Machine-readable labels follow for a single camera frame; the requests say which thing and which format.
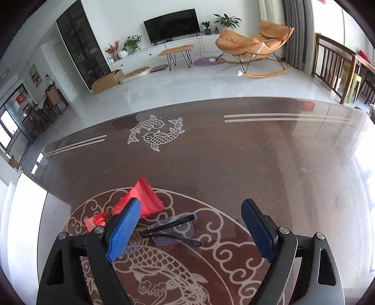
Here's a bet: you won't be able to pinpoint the wooden bench with metal legs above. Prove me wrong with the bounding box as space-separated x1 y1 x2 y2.
158 44 195 71

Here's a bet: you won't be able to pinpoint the dark glass-door bookcase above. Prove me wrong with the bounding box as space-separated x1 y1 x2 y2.
56 1 111 91

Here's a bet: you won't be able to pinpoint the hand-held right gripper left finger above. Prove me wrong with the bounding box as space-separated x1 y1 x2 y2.
36 197 143 305

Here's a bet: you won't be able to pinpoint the orange rocking chair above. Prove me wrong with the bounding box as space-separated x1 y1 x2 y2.
215 20 295 79

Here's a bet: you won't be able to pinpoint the red snack packet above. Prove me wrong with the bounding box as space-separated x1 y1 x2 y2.
113 177 166 220

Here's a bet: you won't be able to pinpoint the framed wall painting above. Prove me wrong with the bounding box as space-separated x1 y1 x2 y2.
28 64 40 88

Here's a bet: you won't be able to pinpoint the red flower arrangement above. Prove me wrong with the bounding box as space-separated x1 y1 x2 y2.
105 41 120 61

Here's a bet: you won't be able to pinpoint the dark wooden chair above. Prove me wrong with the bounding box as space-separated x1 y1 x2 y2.
314 33 357 105

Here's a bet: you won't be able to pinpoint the white television cabinet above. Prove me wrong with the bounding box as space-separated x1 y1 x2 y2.
110 34 223 72

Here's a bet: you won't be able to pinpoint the purple floor mat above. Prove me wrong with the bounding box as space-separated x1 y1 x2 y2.
192 57 227 67

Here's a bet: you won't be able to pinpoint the round beige floor cushion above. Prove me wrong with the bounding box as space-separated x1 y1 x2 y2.
120 66 151 83

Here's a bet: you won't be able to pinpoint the flat screen television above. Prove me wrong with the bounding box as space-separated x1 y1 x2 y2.
143 8 201 44

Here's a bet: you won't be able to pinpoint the cardboard box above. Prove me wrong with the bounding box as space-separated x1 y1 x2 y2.
91 69 125 95

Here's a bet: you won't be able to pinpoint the broad-leaf potted plant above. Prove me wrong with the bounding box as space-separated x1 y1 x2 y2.
213 13 242 30

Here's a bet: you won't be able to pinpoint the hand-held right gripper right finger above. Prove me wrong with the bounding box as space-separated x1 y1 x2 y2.
240 198 345 305

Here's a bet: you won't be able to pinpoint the grey curtain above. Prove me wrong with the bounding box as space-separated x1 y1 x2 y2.
282 0 315 71

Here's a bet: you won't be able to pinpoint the small red candy wrapper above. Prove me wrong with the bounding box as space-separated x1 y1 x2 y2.
84 213 108 233

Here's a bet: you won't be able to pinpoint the white storage container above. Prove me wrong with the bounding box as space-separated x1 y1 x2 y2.
0 172 48 294

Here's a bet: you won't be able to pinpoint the leafy green potted plant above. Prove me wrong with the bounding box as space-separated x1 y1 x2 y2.
123 34 143 53

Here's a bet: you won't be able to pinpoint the black-armed eyeglasses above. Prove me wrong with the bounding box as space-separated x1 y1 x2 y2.
138 213 203 247

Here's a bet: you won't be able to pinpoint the green stool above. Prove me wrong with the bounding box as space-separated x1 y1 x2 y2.
348 65 370 103

